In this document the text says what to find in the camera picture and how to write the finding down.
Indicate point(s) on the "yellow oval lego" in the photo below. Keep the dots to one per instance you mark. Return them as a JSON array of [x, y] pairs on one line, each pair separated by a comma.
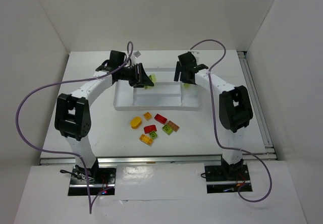
[[136, 122]]

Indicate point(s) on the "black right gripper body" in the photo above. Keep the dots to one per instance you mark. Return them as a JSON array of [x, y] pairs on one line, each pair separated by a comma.
[[178, 71]]

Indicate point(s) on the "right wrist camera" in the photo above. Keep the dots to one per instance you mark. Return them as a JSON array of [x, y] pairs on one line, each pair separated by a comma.
[[195, 54]]

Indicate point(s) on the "orange flat lego plate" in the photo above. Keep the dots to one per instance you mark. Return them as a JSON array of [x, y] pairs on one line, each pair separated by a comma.
[[146, 139]]

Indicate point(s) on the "red rectangular lego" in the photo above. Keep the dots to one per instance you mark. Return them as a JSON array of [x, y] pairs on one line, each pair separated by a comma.
[[161, 119]]

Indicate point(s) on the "green lego block right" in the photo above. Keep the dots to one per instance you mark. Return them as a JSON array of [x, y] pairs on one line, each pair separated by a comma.
[[167, 129]]

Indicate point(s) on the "small green lego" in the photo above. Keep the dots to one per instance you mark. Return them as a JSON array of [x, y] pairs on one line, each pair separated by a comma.
[[153, 135]]

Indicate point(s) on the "small orange square lego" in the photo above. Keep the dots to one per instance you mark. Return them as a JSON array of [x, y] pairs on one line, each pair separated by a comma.
[[147, 116]]

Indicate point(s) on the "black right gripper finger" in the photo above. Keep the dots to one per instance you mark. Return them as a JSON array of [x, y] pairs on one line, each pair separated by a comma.
[[177, 72], [188, 78]]

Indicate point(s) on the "brown flat lego plate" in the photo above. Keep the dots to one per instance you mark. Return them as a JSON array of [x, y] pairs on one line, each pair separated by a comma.
[[173, 126]]

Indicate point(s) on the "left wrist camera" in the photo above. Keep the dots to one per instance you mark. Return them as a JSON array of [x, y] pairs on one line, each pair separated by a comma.
[[136, 54]]

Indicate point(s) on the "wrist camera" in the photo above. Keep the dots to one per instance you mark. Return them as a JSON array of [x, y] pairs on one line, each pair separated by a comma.
[[136, 54], [195, 54]]

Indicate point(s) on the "red curved lego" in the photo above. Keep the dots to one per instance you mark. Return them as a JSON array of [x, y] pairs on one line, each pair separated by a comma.
[[150, 128]]

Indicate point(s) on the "aluminium rail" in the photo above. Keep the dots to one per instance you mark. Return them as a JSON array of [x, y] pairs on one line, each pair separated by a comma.
[[118, 160], [268, 145]]

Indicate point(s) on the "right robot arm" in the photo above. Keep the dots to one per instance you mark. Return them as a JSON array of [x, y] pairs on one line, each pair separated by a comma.
[[231, 108]]

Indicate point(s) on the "right side aluminium rail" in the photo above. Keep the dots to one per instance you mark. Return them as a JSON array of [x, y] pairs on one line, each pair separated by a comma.
[[268, 145]]

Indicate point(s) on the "front aluminium rail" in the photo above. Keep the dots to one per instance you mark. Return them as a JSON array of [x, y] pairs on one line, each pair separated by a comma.
[[118, 160]]

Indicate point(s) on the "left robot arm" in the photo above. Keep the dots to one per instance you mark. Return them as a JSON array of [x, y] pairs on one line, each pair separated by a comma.
[[72, 118]]

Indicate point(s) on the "light green lego block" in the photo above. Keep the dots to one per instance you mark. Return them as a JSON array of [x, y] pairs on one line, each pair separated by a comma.
[[186, 85]]

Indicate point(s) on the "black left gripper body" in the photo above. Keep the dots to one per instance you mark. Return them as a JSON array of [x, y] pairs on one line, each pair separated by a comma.
[[138, 74]]

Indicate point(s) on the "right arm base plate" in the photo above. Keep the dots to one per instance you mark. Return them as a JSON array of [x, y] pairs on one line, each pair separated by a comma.
[[218, 182]]

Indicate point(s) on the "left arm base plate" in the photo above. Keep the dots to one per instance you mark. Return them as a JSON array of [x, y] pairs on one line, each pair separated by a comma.
[[103, 183]]

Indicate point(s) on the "white divided sorting tray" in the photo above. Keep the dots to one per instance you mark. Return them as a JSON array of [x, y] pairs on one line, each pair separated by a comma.
[[165, 95]]

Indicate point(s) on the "light green tall lego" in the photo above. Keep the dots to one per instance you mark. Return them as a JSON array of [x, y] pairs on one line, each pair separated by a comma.
[[153, 79]]

